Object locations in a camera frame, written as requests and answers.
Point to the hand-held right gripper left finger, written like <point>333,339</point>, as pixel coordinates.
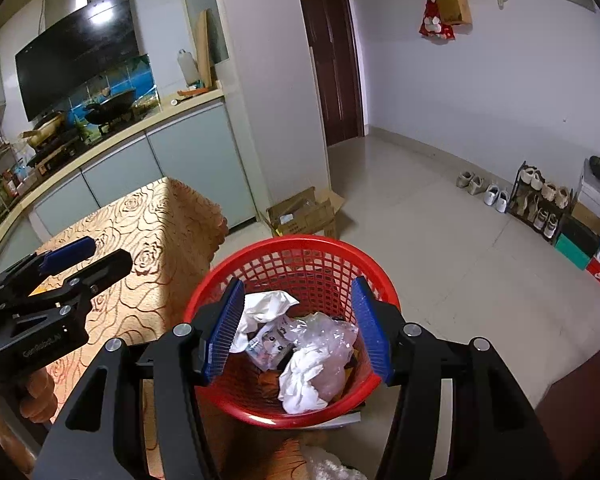
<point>225,332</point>

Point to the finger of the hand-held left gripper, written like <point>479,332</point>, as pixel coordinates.
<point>67,255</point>
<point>105,267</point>

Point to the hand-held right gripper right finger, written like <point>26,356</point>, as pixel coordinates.
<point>372,330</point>

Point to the white tissue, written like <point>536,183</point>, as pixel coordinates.
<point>300,380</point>
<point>265,310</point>

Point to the printed white wrapper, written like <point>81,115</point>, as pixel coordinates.
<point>270,347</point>

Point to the clear plastic bag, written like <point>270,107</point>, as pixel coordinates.
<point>325,340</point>

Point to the brown paper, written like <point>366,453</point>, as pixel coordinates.
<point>269,385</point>

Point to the red plastic basket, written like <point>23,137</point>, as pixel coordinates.
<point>305,265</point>

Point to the person's left hand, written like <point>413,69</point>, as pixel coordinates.
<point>37,397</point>

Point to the rose print tablecloth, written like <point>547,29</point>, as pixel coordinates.
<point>145,270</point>

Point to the metal spice rack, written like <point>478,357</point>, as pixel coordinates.
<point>0,170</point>

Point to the golden frying pan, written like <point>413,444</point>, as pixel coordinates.
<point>47,130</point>

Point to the cardboard box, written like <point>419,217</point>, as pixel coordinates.
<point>305,220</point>

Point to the kitchen counter with cabinets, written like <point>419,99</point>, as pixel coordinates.
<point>190,160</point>

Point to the black gas stove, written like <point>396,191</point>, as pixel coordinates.
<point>115,122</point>

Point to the white fluffy rug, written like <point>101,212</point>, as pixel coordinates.
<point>330,465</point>

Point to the black wok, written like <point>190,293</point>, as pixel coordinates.
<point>112,107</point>

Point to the beige shoe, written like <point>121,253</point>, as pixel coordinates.
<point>476,185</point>
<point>463,180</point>

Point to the white shoe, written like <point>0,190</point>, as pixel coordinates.
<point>502,200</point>
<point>491,195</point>

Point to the orange kitchen utensil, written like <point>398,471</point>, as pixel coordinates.
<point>195,92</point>

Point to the black range hood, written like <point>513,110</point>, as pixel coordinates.
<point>75,55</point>

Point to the black shoe rack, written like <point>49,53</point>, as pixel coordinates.
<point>535,205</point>

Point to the white plastic bottle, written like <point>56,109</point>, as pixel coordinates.
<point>187,67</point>

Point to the dark brown wooden furniture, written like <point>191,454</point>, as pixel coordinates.
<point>590,410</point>

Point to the wooden cutting board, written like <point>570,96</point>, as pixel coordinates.
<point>203,50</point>

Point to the dark wooden door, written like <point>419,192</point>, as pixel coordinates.
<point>335,60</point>

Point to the dark shoe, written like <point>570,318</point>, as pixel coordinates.
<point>598,167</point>

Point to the red hanging ornament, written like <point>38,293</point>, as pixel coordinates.
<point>432,27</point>

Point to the brown paper bag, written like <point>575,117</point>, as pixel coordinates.
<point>452,2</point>

